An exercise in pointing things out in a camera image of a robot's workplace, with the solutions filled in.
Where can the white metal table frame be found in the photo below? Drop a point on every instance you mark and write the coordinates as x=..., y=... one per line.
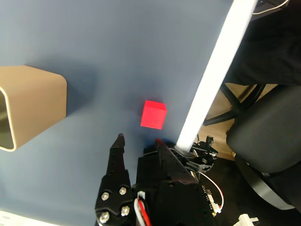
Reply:
x=211, y=70

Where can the black table clamp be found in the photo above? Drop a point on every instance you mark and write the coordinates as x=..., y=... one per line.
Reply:
x=204, y=160

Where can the white plastic connector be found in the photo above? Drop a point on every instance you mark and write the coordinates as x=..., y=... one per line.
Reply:
x=248, y=220

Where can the motor controller circuit board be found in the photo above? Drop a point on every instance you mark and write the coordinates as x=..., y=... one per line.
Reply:
x=210, y=200

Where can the black office chair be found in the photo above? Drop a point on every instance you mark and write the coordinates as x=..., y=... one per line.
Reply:
x=265, y=141

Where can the black fabric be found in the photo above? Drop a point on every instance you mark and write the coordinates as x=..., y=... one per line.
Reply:
x=270, y=47

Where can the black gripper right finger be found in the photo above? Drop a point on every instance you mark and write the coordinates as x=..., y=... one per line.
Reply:
x=178, y=202

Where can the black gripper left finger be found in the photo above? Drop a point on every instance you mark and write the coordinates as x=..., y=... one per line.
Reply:
x=115, y=188

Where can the square metal tin container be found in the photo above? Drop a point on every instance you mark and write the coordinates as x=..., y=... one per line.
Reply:
x=37, y=106

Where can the dark blue table mat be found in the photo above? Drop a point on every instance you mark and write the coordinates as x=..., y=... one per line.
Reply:
x=105, y=47

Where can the red cube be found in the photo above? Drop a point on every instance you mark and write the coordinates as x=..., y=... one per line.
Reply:
x=153, y=115

